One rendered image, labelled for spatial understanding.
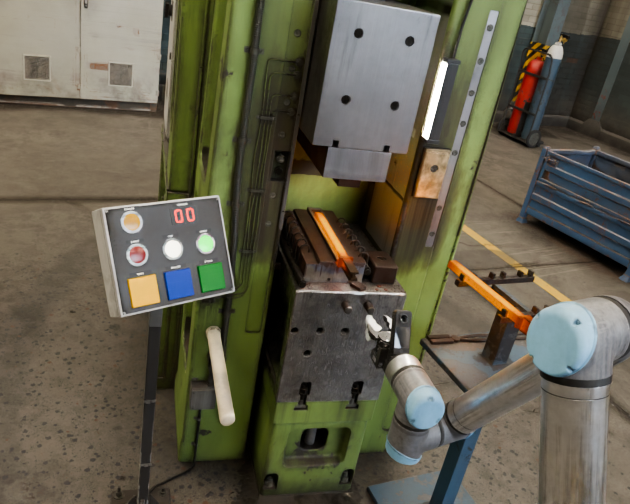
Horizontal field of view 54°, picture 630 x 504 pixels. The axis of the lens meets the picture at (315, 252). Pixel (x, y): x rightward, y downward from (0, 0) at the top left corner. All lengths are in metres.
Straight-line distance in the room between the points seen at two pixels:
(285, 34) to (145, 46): 5.20
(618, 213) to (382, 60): 3.84
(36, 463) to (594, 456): 2.01
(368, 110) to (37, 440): 1.78
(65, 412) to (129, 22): 4.84
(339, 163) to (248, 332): 0.73
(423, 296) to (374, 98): 0.86
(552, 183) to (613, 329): 4.63
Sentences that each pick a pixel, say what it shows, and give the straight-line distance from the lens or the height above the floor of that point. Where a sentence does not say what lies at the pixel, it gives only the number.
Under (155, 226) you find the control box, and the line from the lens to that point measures 1.68.
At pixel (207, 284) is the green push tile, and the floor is 1.00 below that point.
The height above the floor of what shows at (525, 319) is 1.04.
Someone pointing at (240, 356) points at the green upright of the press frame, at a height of 0.51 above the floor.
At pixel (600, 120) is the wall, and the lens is 10.92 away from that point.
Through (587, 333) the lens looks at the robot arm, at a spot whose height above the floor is 1.39.
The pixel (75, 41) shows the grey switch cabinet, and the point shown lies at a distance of 6.90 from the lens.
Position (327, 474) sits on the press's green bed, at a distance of 2.49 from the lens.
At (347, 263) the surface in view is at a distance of 1.93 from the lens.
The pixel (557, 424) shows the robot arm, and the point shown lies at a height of 1.22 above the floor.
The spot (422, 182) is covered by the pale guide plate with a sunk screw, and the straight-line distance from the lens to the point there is 2.09.
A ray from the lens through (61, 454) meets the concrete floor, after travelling 2.65.
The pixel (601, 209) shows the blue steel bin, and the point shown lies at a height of 0.43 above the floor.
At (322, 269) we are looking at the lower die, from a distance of 1.97.
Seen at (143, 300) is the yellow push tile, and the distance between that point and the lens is 1.64.
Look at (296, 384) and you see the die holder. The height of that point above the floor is 0.55.
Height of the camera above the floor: 1.85
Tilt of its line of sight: 25 degrees down
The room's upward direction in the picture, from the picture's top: 11 degrees clockwise
